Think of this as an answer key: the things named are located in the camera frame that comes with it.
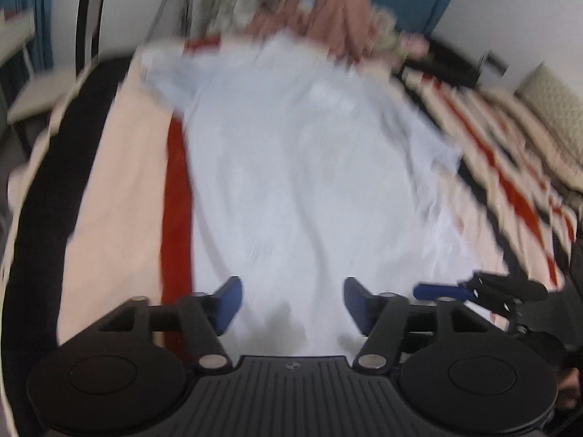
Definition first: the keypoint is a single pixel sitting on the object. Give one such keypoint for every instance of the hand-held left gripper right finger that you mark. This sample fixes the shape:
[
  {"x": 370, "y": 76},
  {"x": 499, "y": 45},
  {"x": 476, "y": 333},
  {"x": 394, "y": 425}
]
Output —
[{"x": 357, "y": 302}]

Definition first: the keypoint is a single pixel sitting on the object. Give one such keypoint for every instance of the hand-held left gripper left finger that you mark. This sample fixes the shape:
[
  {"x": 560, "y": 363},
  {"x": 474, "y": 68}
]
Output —
[{"x": 229, "y": 302}]

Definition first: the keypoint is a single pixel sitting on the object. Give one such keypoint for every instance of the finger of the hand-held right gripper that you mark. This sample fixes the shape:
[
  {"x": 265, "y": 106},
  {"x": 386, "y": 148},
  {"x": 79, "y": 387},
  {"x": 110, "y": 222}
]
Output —
[{"x": 439, "y": 291}]

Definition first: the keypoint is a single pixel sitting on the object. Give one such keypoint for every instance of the pale blue t-shirt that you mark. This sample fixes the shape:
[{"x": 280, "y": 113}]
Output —
[{"x": 291, "y": 200}]

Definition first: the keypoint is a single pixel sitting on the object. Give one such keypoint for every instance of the person's right hand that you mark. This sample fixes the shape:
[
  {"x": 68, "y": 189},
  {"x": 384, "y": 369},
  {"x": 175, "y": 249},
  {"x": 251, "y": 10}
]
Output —
[{"x": 571, "y": 389}]

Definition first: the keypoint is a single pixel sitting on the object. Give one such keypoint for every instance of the striped cream red black blanket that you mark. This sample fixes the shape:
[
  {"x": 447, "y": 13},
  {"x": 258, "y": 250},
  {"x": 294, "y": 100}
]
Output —
[{"x": 114, "y": 218}]

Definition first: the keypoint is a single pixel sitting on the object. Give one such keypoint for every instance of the cream quilted pillow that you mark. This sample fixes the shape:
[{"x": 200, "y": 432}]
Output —
[{"x": 553, "y": 109}]

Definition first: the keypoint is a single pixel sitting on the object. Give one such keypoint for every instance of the black flat object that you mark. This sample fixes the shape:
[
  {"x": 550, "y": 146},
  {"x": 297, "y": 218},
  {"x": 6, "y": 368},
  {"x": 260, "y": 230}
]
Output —
[{"x": 448, "y": 70}]

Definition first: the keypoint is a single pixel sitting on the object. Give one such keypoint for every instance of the pink fluffy garment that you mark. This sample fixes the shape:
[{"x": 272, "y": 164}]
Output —
[{"x": 337, "y": 13}]

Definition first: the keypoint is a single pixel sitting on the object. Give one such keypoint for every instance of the white chair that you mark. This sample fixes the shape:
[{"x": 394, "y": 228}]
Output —
[{"x": 27, "y": 68}]

